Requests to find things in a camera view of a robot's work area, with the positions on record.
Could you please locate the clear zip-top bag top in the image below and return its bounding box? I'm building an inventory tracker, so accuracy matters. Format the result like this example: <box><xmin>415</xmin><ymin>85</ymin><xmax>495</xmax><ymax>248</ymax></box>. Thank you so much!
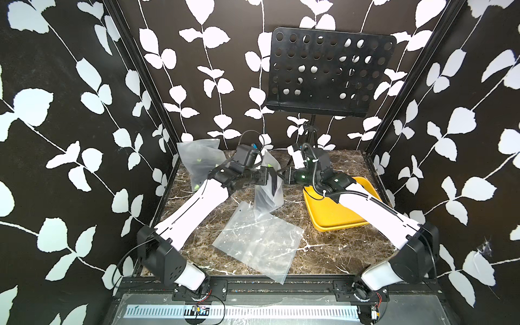
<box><xmin>177</xmin><ymin>139</ymin><xmax>226</xmax><ymax>192</ymax></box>

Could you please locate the clear zip-top bag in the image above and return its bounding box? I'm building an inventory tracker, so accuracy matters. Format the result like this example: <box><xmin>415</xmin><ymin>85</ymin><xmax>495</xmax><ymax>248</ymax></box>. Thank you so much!
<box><xmin>253</xmin><ymin>149</ymin><xmax>284</xmax><ymax>219</ymax></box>
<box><xmin>177</xmin><ymin>139</ymin><xmax>226</xmax><ymax>192</ymax></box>

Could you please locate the stack of clear zip-top bags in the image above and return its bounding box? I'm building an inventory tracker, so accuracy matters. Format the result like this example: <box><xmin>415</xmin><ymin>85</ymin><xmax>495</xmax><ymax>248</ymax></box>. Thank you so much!
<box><xmin>213</xmin><ymin>201</ymin><xmax>304</xmax><ymax>284</ymax></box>

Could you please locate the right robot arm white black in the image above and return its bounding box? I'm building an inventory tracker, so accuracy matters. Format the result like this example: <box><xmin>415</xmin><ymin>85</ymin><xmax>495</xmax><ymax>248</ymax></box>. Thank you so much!
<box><xmin>293</xmin><ymin>160</ymin><xmax>440</xmax><ymax>299</ymax></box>

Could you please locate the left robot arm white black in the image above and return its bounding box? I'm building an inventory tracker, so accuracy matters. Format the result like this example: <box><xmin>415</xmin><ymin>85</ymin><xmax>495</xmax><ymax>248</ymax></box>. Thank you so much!
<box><xmin>137</xmin><ymin>162</ymin><xmax>277</xmax><ymax>293</ymax></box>

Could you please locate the yellow plastic tray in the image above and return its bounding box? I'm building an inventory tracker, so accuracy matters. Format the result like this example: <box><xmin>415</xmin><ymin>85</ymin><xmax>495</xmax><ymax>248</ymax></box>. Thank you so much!
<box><xmin>303</xmin><ymin>186</ymin><xmax>368</xmax><ymax>232</ymax></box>

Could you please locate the black perforated music stand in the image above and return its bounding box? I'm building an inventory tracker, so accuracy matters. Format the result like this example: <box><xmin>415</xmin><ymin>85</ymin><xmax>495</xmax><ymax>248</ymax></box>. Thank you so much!
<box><xmin>261</xmin><ymin>27</ymin><xmax>398</xmax><ymax>150</ymax></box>

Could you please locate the white perforated strip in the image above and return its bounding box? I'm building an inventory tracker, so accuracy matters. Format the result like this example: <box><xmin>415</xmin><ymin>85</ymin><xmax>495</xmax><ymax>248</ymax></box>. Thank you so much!
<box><xmin>123</xmin><ymin>305</ymin><xmax>360</xmax><ymax>322</ymax></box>

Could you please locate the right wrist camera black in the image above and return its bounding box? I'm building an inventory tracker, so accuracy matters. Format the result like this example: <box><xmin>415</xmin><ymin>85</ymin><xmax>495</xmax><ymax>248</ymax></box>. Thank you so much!
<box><xmin>302</xmin><ymin>146</ymin><xmax>332</xmax><ymax>171</ymax></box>

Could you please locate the black front mounting rail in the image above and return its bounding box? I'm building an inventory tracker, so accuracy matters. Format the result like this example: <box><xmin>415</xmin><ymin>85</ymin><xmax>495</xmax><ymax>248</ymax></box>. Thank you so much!
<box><xmin>117</xmin><ymin>274</ymin><xmax>443</xmax><ymax>304</ymax></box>

